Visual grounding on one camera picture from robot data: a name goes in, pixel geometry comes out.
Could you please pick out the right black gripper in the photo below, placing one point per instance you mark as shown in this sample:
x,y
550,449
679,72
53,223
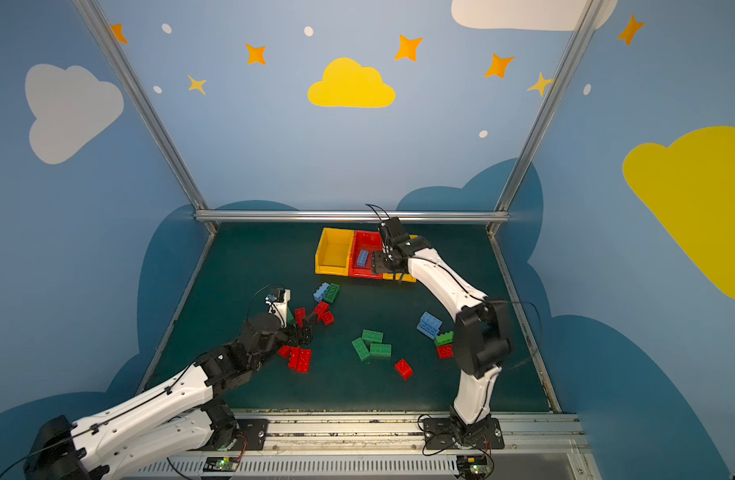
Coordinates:
x,y
385,261

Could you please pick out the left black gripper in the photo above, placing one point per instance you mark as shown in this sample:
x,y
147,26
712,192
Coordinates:
x,y
299,327

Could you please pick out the large light blue brick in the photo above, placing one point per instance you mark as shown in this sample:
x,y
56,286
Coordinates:
x,y
429,325

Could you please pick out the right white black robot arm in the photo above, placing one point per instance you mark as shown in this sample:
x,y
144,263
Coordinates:
x,y
482,337

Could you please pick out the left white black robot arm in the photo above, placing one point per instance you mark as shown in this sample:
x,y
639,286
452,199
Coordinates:
x,y
186,412

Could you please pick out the right yellow bin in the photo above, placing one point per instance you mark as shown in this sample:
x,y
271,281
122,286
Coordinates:
x,y
407,277

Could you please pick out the yellow bin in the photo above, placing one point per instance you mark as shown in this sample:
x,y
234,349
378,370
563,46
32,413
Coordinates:
x,y
407,277
334,251

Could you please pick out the red middle bin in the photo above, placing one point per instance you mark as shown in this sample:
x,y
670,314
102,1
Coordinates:
x,y
365,243

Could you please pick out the red brick pair lower left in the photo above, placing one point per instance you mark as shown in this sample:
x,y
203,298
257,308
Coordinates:
x,y
299,359

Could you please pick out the red long brick centre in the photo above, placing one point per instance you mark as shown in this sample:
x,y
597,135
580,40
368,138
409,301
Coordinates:
x,y
319,310

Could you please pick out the left yellow bin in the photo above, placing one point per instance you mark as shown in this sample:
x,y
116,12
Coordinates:
x,y
334,251

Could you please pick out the small red square brick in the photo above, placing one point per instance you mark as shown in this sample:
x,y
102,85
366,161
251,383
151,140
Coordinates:
x,y
327,318

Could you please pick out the left controller board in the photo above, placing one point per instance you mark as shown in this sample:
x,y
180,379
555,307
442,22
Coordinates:
x,y
221,464

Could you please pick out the controller board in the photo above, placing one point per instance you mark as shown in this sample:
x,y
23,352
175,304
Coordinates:
x,y
221,464
472,468

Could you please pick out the right controller board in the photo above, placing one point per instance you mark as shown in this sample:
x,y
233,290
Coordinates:
x,y
472,468

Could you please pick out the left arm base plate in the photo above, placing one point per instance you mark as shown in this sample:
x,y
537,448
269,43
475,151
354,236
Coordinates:
x,y
250,433

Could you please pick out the aluminium back frame bar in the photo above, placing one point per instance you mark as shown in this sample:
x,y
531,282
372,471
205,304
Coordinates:
x,y
429,217

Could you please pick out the aluminium front rail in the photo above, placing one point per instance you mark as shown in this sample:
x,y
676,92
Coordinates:
x,y
375,444

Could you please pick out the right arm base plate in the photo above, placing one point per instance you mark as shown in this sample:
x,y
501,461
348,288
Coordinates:
x,y
442,434

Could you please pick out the aluminium left frame post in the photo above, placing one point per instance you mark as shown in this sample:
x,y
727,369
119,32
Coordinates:
x,y
96,22

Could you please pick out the aluminium frame post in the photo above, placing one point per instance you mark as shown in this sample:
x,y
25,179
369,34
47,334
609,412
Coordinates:
x,y
565,70
96,22

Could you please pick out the aluminium right frame post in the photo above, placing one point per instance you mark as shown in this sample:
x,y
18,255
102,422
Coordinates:
x,y
565,70

